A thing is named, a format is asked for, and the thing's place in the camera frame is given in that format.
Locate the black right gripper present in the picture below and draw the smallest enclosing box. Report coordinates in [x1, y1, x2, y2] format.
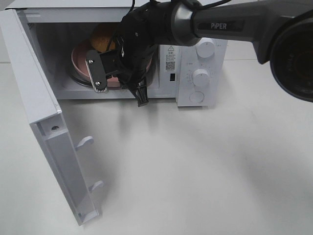
[100, 2, 171, 107]

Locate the round white door button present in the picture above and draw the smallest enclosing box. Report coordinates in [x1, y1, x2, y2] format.
[189, 92, 204, 103]

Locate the burger with cheese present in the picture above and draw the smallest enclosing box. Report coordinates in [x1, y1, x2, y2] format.
[89, 23, 118, 52]

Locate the pink round plate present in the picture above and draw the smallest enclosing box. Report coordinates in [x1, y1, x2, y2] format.
[70, 41, 154, 88]

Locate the white microwave door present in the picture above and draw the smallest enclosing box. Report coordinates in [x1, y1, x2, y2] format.
[0, 9, 103, 225]

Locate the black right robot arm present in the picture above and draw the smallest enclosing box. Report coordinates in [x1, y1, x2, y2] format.
[100, 0, 313, 106]

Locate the lower white dial knob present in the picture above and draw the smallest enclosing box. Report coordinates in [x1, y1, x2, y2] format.
[192, 69, 210, 87]

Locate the white dial knob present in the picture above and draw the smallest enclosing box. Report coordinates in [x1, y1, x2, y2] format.
[192, 69, 210, 87]
[196, 38, 216, 58]

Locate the glass microwave turntable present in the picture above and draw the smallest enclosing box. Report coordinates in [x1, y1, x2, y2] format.
[66, 65, 153, 88]

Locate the upper white dial knob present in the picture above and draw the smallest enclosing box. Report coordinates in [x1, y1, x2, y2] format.
[196, 38, 216, 58]

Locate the white microwave oven body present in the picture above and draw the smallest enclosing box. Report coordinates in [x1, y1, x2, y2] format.
[0, 0, 227, 111]

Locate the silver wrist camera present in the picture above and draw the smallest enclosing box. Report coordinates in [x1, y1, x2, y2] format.
[86, 50, 107, 93]

